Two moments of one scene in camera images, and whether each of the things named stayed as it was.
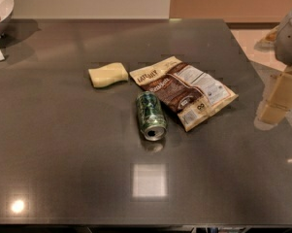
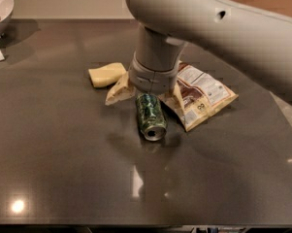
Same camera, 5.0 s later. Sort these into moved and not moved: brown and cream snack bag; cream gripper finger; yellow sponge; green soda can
Moved: cream gripper finger
Not moved: brown and cream snack bag; green soda can; yellow sponge
